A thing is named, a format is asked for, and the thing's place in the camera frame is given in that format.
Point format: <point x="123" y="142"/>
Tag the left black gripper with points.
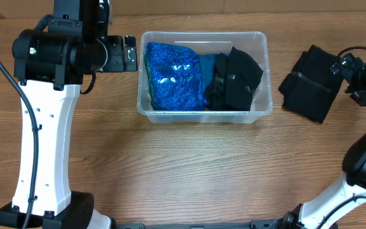
<point x="117" y="62"/>

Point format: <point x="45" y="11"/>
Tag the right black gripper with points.
<point x="361" y="95"/>

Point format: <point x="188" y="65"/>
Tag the blue sequin cloth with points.
<point x="174" y="78"/>

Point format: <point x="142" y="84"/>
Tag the large black garment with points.
<point x="311" y="87"/>

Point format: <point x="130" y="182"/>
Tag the blue denim jeans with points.
<point x="207" y="64"/>

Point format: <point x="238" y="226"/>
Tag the small black cloth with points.
<point x="242" y="79"/>

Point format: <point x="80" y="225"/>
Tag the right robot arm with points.
<point x="341" y="197"/>

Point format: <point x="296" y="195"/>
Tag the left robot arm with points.
<point x="50" y="63"/>

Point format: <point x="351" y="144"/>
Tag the clear plastic storage bin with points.
<point x="253" y="43"/>

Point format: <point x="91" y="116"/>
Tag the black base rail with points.
<point x="254" y="224"/>

